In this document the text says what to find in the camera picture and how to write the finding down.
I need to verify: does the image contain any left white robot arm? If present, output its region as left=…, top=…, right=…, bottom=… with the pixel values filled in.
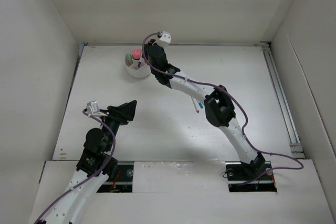
left=35, top=100, right=137, bottom=223

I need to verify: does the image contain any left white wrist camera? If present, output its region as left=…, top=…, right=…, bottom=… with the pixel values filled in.
left=86, top=101, right=108, bottom=118

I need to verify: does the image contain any pink capped glue bottle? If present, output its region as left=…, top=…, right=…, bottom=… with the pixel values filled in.
left=132, top=49, right=142, bottom=60

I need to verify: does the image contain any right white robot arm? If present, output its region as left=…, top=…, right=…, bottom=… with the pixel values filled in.
left=143, top=39, right=265, bottom=179

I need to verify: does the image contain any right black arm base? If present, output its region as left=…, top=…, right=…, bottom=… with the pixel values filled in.
left=223, top=161, right=277, bottom=193

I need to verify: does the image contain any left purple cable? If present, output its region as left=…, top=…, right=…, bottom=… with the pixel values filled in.
left=33, top=108, right=117, bottom=224

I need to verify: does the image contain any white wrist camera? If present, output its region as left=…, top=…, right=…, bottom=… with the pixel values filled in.
left=86, top=101, right=108, bottom=118
left=156, top=31, right=171, bottom=48

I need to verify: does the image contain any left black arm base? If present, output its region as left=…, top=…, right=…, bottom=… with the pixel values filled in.
left=97, top=162, right=134, bottom=193

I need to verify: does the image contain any white round divided container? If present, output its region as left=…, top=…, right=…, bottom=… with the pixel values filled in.
left=124, top=50, right=151, bottom=79

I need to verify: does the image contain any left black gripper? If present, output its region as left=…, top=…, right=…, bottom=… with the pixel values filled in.
left=98, top=100, right=136, bottom=151

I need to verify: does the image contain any pink capped white marker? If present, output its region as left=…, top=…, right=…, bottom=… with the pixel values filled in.
left=191, top=97, right=199, bottom=113

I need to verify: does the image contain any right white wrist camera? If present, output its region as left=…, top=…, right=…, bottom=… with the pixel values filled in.
left=156, top=31, right=171, bottom=48

